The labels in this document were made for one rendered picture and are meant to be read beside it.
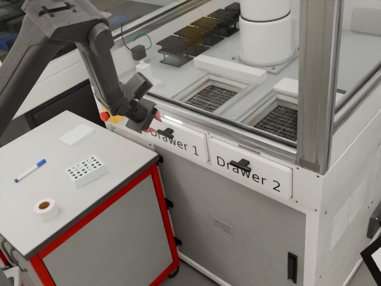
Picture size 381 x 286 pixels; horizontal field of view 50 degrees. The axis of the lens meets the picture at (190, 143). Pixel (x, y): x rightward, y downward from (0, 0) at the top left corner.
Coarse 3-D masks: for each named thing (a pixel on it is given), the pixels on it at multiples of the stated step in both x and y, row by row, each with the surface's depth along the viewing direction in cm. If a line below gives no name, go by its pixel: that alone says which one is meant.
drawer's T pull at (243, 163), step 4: (232, 160) 123; (240, 160) 122; (244, 160) 122; (232, 164) 122; (236, 164) 121; (240, 164) 121; (244, 164) 120; (248, 164) 121; (240, 168) 120; (244, 168) 119; (248, 168) 119; (248, 172) 119
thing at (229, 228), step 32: (128, 128) 167; (160, 160) 162; (192, 160) 147; (192, 192) 161; (224, 192) 145; (256, 192) 133; (352, 192) 138; (192, 224) 175; (224, 224) 161; (256, 224) 142; (288, 224) 130; (320, 224) 121; (352, 224) 153; (192, 256) 193; (224, 256) 171; (256, 256) 154; (288, 256) 138; (320, 256) 132; (352, 256) 170
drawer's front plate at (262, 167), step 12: (216, 144) 128; (228, 144) 126; (216, 156) 132; (228, 156) 127; (240, 156) 123; (252, 156) 120; (228, 168) 130; (252, 168) 122; (264, 168) 119; (276, 168) 115; (288, 168) 114; (252, 180) 126; (264, 180) 122; (276, 180) 118; (288, 180) 115; (276, 192) 121; (288, 192) 117
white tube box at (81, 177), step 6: (84, 162) 152; (96, 162) 151; (102, 162) 149; (72, 168) 149; (78, 168) 149; (84, 168) 148; (96, 168) 147; (102, 168) 148; (66, 174) 148; (72, 174) 146; (78, 174) 146; (84, 174) 145; (90, 174) 146; (96, 174) 148; (102, 174) 149; (72, 180) 145; (78, 180) 144; (84, 180) 146; (90, 180) 147; (78, 186) 145
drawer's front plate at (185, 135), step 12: (156, 120) 144; (168, 120) 142; (156, 132) 149; (180, 132) 138; (192, 132) 134; (168, 144) 147; (180, 144) 142; (192, 144) 137; (204, 144) 133; (192, 156) 141; (204, 156) 136
